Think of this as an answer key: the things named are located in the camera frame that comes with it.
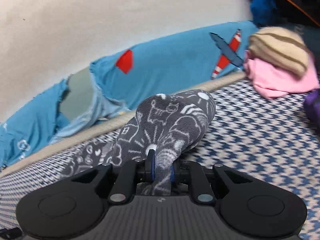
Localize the dark blue jacket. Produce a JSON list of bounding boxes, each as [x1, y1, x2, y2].
[[237, 0, 320, 40]]

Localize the grey cushion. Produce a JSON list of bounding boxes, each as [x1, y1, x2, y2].
[[60, 67, 97, 122]]

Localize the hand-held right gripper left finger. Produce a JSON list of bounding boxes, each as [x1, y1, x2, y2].
[[71, 149, 156, 204]]

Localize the grey doodle print fleece garment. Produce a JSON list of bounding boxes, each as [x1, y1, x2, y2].
[[59, 89, 217, 197]]

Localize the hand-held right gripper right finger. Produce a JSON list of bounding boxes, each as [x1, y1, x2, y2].
[[170, 160, 252, 204]]

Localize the pink cloth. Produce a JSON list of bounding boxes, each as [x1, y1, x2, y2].
[[244, 51, 320, 99]]

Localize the purple cloth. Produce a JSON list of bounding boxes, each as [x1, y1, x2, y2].
[[304, 89, 320, 130]]

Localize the beige striped knit sweater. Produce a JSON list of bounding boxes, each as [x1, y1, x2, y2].
[[248, 26, 309, 77]]

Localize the blue airplane print bed cover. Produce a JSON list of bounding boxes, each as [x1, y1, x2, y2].
[[0, 20, 259, 167]]

